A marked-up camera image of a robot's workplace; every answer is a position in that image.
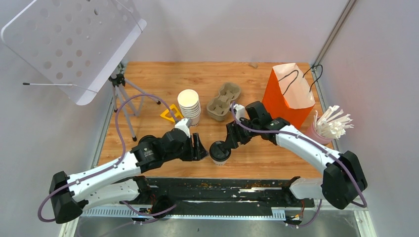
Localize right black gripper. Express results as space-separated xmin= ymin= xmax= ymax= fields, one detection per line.
xmin=223 ymin=117 xmax=259 ymax=149

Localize black coffee cup lid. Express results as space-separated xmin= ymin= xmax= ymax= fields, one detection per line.
xmin=209 ymin=141 xmax=231 ymax=159

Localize single white paper cup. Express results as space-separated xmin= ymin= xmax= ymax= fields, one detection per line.
xmin=212 ymin=158 xmax=228 ymax=165

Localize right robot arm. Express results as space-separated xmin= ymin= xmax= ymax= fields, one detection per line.
xmin=210 ymin=101 xmax=368 ymax=210

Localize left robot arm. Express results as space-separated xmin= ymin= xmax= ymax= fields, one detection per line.
xmin=49 ymin=128 xmax=209 ymax=224

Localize stacked pulp cup carriers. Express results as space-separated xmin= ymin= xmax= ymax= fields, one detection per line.
xmin=206 ymin=82 xmax=241 ymax=121

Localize yellow plastic triangle holder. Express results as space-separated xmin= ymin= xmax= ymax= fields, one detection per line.
xmin=160 ymin=104 xmax=184 ymax=123

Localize stack of white paper cups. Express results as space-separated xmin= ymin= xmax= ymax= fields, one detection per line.
xmin=177 ymin=89 xmax=201 ymax=126

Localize orange paper bag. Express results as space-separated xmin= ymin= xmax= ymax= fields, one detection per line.
xmin=262 ymin=63 xmax=316 ymax=129

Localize white tripod stand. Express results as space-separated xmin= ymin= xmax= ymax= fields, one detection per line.
xmin=108 ymin=73 xmax=146 ymax=142

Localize pink cup of wrapped straws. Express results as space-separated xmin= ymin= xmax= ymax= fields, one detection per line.
xmin=305 ymin=105 xmax=354 ymax=145

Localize clear perforated acrylic panel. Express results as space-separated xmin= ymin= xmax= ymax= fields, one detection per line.
xmin=1 ymin=0 xmax=147 ymax=106

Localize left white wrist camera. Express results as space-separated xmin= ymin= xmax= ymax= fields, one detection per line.
xmin=174 ymin=118 xmax=192 ymax=138

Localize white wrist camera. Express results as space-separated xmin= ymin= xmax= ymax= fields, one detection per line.
xmin=174 ymin=118 xmax=192 ymax=138
xmin=230 ymin=102 xmax=246 ymax=121

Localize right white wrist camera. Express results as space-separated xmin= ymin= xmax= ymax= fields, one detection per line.
xmin=230 ymin=102 xmax=246 ymax=121

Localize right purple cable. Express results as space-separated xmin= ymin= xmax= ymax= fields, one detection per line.
xmin=230 ymin=103 xmax=368 ymax=209

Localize purple cable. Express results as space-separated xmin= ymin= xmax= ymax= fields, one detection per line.
xmin=230 ymin=103 xmax=368 ymax=209
xmin=37 ymin=93 xmax=179 ymax=223

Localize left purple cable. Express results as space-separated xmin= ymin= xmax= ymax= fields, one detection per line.
xmin=37 ymin=93 xmax=179 ymax=223

